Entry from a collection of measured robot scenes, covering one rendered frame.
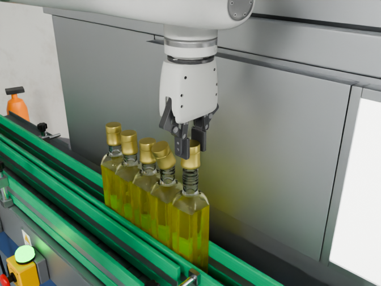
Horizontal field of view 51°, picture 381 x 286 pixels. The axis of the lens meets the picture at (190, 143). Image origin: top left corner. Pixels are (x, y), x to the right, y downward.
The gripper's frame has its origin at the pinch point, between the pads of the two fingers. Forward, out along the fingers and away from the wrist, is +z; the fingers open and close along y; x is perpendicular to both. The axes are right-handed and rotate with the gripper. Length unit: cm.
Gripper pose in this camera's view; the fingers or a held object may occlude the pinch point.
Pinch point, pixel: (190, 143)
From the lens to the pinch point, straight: 70.0
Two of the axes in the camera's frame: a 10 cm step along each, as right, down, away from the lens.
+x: 7.2, 3.0, -6.3
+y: -7.0, 3.1, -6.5
